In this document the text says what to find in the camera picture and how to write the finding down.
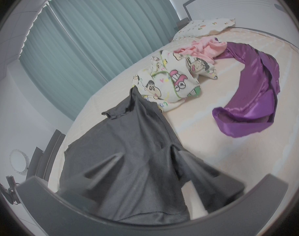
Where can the blue-green curtain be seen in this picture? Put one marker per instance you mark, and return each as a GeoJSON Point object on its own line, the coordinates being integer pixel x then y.
{"type": "Point", "coordinates": [56, 65]}
{"type": "Point", "coordinates": [110, 28]}

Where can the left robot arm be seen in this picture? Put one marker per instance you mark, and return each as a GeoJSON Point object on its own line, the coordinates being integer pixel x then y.
{"type": "Point", "coordinates": [12, 188]}

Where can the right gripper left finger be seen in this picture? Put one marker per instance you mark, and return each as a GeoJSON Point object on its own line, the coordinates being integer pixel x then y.
{"type": "Point", "coordinates": [97, 176]}

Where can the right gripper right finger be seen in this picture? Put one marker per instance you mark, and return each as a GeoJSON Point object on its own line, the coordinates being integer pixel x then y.
{"type": "Point", "coordinates": [205, 178]}

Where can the white round framed mirror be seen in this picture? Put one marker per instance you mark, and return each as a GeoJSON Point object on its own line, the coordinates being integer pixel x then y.
{"type": "Point", "coordinates": [18, 161]}

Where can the black chest of drawers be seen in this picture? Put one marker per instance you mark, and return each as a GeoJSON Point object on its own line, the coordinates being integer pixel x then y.
{"type": "Point", "coordinates": [46, 156]}

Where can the black T-shirt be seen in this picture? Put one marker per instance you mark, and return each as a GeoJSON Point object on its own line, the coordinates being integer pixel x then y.
{"type": "Point", "coordinates": [134, 144]}

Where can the pink garment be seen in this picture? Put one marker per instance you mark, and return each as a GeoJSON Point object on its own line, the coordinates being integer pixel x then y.
{"type": "Point", "coordinates": [205, 49]}

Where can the bed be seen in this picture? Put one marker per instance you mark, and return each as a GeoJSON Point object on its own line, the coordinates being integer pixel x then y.
{"type": "Point", "coordinates": [225, 161]}

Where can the white printed pillow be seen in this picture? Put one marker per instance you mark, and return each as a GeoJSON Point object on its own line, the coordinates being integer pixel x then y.
{"type": "Point", "coordinates": [203, 27]}

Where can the purple garment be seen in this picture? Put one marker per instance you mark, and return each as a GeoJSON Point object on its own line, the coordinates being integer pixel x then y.
{"type": "Point", "coordinates": [252, 82]}

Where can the grey bedside table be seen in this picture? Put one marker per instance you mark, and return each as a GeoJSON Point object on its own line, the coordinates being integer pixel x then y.
{"type": "Point", "coordinates": [183, 24]}

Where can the white printed pyjama top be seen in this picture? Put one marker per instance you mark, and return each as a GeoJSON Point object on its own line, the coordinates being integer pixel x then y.
{"type": "Point", "coordinates": [164, 85]}

